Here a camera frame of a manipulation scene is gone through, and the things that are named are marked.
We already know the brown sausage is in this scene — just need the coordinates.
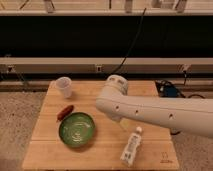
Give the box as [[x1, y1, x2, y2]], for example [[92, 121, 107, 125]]
[[57, 105, 74, 121]]

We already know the black hanging cable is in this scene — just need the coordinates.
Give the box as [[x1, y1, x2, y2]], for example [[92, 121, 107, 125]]
[[111, 7, 148, 74]]

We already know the left wall outlet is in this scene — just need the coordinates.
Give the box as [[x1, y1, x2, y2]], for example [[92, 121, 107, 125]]
[[7, 66, 14, 73]]

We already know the translucent plastic cup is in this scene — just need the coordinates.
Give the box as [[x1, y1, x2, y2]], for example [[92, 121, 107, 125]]
[[55, 77, 72, 98]]

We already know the right wall outlet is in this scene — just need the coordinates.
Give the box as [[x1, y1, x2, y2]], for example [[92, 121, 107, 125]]
[[180, 64, 190, 73]]

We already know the blue black device on floor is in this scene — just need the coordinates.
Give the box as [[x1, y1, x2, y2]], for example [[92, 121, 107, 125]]
[[156, 80, 185, 98]]

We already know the white plastic bottle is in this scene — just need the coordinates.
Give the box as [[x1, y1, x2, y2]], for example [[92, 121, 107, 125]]
[[120, 126, 143, 166]]

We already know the green ceramic bowl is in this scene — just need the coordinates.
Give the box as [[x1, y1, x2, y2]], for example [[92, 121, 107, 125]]
[[58, 112, 96, 148]]

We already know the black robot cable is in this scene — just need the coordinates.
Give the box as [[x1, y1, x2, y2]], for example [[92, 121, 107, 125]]
[[170, 93, 206, 136]]

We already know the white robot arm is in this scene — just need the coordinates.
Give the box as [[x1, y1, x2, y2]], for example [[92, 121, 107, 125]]
[[95, 75, 213, 138]]

